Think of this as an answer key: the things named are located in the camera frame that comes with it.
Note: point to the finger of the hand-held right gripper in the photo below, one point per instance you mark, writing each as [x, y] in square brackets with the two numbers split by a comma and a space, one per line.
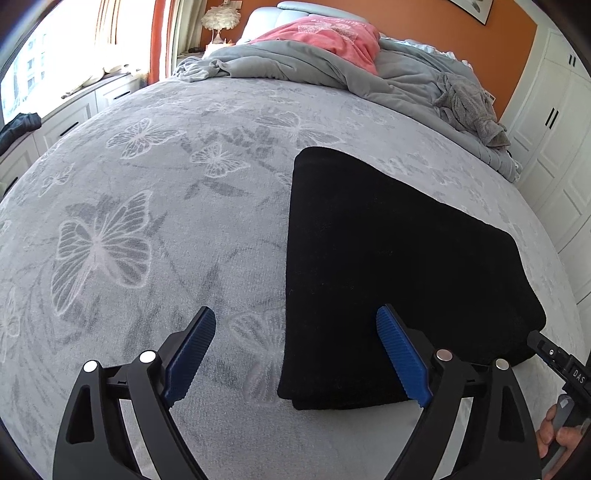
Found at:
[549, 350]

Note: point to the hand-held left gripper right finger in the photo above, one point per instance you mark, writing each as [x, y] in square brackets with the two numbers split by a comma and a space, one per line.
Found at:
[404, 357]

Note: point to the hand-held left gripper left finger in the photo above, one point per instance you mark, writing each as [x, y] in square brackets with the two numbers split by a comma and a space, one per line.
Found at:
[189, 357]

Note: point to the black pants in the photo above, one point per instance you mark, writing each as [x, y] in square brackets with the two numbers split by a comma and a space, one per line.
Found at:
[392, 254]

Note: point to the person's right hand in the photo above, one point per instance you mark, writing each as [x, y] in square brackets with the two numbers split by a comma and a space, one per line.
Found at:
[547, 434]

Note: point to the grey butterfly bedspread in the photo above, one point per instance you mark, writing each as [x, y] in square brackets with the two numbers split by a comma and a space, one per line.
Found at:
[161, 184]

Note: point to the white wardrobe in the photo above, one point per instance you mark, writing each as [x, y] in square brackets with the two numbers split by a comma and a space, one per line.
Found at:
[554, 152]

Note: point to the crumpled grey garment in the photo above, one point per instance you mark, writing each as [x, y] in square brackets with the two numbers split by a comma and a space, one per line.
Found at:
[466, 106]

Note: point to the white drawer cabinet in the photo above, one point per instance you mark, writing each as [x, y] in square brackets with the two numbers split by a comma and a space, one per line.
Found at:
[69, 120]

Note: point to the dark blue clothing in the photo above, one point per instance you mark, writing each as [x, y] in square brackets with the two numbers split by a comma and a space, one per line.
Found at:
[18, 129]

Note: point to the pale crumpled cloth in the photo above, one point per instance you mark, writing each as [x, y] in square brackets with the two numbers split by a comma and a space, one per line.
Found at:
[115, 69]

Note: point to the white nightstand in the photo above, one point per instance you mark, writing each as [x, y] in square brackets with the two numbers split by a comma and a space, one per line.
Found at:
[189, 53]

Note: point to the white ruffled pillow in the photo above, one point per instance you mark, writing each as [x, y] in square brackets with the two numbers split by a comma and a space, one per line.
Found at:
[425, 47]

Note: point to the grey duvet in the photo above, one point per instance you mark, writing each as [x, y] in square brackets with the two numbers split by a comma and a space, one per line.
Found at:
[295, 60]

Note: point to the orange curtain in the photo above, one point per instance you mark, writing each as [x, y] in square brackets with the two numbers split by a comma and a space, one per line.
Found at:
[159, 41]
[105, 18]

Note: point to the pink pillow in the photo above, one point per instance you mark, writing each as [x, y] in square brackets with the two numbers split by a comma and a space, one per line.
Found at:
[332, 37]

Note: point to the window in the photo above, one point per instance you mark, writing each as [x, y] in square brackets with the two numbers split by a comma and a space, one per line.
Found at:
[27, 60]

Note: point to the white feather table lamp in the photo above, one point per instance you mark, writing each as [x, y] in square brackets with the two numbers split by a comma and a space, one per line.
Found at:
[221, 16]

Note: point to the framed wall picture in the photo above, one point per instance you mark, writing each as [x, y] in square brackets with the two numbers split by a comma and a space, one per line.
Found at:
[475, 7]

